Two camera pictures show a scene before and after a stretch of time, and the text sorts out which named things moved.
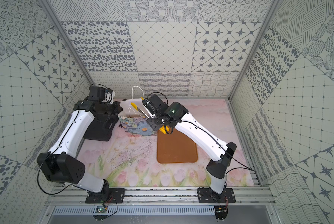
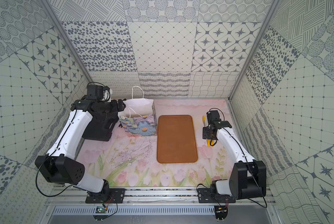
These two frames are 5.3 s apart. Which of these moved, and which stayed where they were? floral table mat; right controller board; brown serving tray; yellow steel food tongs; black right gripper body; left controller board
Moved: yellow steel food tongs; black right gripper body
Stayed: brown serving tray; right controller board; left controller board; floral table mat
